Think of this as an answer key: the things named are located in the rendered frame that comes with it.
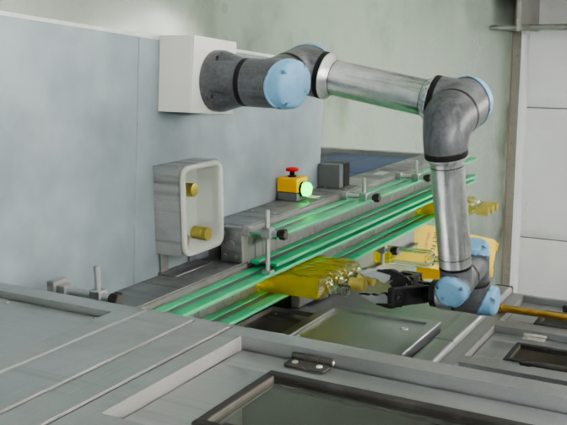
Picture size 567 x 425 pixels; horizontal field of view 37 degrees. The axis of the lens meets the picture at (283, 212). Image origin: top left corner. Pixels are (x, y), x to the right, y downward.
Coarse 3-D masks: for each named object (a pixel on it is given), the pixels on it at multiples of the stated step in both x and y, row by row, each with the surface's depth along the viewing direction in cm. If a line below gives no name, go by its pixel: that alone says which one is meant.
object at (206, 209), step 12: (192, 168) 206; (204, 168) 218; (216, 168) 217; (180, 180) 203; (192, 180) 219; (204, 180) 219; (216, 180) 218; (204, 192) 220; (216, 192) 218; (192, 204) 219; (204, 204) 220; (216, 204) 219; (192, 216) 220; (204, 216) 221; (216, 216) 219; (216, 228) 220; (192, 240) 218; (204, 240) 219; (216, 240) 219; (192, 252) 209
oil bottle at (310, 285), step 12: (276, 276) 226; (288, 276) 224; (300, 276) 223; (312, 276) 223; (324, 276) 223; (264, 288) 229; (276, 288) 227; (288, 288) 225; (300, 288) 223; (312, 288) 221; (324, 288) 220
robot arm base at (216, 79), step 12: (204, 60) 204; (216, 60) 205; (228, 60) 204; (240, 60) 202; (204, 72) 202; (216, 72) 202; (228, 72) 201; (204, 84) 203; (216, 84) 202; (228, 84) 201; (204, 96) 204; (216, 96) 205; (228, 96) 203; (216, 108) 207; (228, 108) 207
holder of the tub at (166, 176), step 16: (192, 160) 216; (208, 160) 215; (160, 176) 206; (176, 176) 204; (160, 192) 207; (176, 192) 205; (160, 208) 208; (176, 208) 205; (160, 224) 209; (176, 224) 206; (160, 240) 210; (176, 240) 207; (160, 256) 212; (192, 256) 224; (160, 272) 212; (176, 272) 212
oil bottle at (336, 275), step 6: (294, 270) 230; (300, 270) 229; (306, 270) 228; (312, 270) 228; (318, 270) 228; (324, 270) 228; (330, 270) 228; (336, 270) 228; (330, 276) 225; (336, 276) 225; (342, 276) 227; (336, 282) 225
